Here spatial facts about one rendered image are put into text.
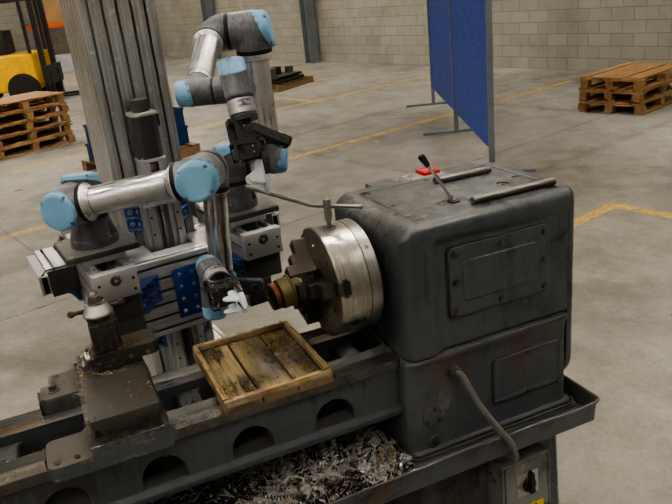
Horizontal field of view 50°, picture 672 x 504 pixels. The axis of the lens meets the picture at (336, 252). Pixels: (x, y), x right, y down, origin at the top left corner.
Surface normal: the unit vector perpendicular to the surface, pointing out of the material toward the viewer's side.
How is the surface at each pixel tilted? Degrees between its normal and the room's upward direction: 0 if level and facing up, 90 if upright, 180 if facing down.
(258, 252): 90
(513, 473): 87
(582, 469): 0
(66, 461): 0
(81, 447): 0
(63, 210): 91
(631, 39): 90
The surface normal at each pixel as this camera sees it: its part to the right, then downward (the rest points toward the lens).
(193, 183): 0.06, 0.33
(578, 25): -0.77, 0.29
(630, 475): -0.10, -0.93
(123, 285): 0.51, 0.26
